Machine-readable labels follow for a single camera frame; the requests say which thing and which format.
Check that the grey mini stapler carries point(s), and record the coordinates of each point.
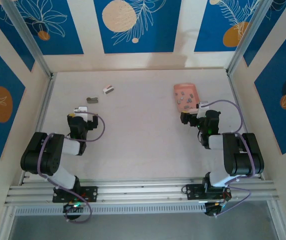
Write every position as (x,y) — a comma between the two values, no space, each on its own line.
(92,100)

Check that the pink plastic tray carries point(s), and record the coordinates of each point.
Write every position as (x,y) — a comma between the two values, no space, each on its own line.
(183,88)

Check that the white pink mini stapler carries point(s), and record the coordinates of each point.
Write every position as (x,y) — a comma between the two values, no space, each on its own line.
(108,90)

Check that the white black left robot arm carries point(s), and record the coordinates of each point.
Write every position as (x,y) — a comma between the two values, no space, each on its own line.
(43,155)

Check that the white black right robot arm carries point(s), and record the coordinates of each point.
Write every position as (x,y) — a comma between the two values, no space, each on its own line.
(243,160)

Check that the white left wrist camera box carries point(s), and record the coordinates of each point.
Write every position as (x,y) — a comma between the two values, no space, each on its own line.
(81,109)

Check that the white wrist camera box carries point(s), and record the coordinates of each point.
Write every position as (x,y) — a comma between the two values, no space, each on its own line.
(81,109)
(201,107)

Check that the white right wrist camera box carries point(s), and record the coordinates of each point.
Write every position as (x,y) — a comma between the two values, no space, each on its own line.
(201,107)

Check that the aluminium table side rail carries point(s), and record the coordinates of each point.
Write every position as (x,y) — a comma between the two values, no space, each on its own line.
(45,105)
(233,87)

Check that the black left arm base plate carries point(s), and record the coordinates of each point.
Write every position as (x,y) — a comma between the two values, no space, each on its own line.
(91,193)

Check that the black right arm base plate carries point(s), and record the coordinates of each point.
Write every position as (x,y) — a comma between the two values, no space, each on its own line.
(193,192)

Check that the aluminium base rail beam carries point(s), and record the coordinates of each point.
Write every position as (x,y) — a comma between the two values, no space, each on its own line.
(145,192)

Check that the aluminium frame post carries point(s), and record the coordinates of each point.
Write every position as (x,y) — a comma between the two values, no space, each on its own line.
(28,37)
(248,32)

